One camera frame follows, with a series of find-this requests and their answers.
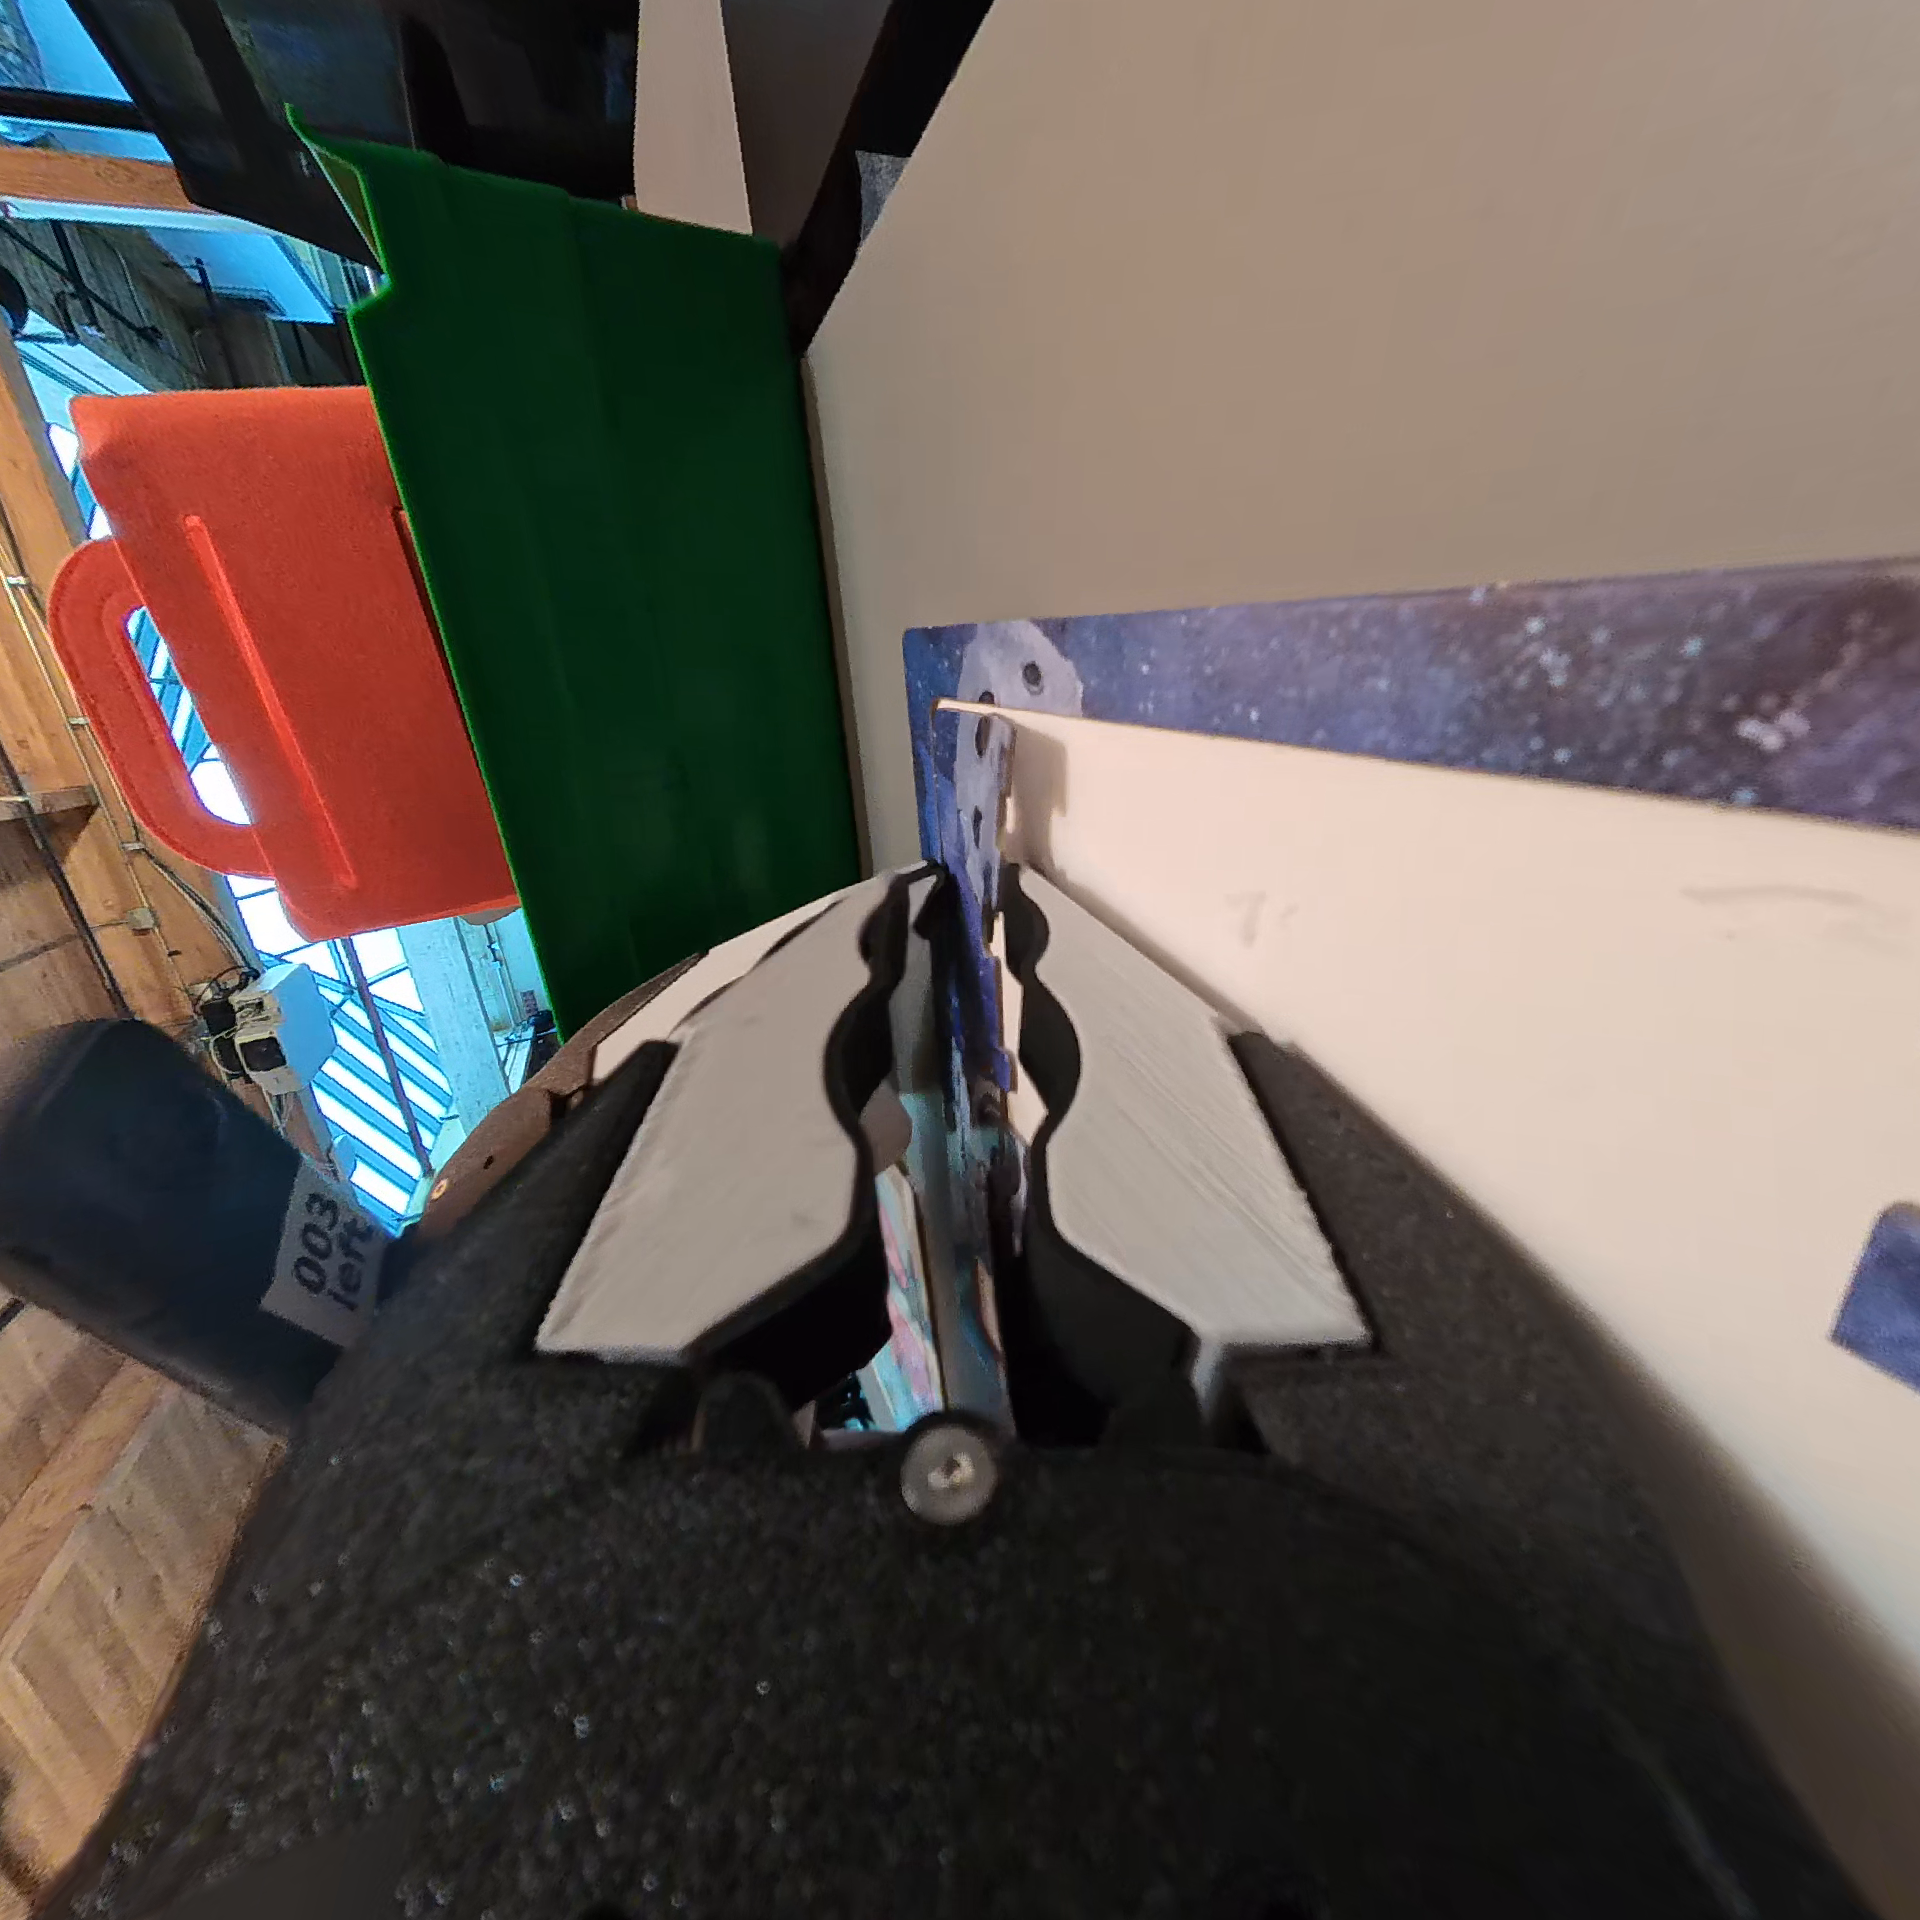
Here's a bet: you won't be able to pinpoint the orange plastic bin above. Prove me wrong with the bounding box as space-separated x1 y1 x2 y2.
46 386 517 952

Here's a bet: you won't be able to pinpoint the adjacent grey table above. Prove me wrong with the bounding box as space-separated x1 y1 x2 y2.
629 0 757 241

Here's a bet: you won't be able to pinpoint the grey wall control box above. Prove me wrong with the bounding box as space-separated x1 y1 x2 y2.
199 961 337 1090

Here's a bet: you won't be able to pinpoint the green plastic bin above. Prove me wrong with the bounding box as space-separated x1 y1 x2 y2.
285 107 865 1035

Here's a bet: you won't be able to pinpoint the assembled astronaut puzzle pieces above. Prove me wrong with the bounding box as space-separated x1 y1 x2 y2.
911 615 1090 1170

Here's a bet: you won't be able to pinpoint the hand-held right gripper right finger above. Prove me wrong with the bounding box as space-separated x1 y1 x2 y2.
1003 865 1368 1404

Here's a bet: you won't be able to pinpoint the plain purple puzzle piece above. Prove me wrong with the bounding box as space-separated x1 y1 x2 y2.
1826 1202 1920 1394

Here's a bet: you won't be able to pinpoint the blue space puzzle frame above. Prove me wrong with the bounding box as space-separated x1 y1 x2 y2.
898 563 1920 1920

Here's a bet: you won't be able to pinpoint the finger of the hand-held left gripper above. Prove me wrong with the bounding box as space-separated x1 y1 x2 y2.
595 880 870 1067

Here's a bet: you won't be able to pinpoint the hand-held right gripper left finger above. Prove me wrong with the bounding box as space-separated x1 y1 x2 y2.
539 870 939 1372

